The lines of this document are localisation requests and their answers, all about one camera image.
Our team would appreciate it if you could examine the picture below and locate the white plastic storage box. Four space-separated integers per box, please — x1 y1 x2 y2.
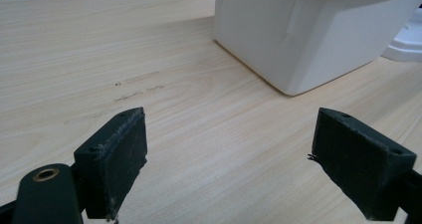
213 0 422 97

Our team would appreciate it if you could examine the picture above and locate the white box with black handle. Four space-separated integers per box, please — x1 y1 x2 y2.
380 7 422 64

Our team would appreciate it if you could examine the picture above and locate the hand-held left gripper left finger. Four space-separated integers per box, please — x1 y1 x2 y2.
73 106 149 222

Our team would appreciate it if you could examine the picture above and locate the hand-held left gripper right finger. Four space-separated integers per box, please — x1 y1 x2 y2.
308 107 418 222

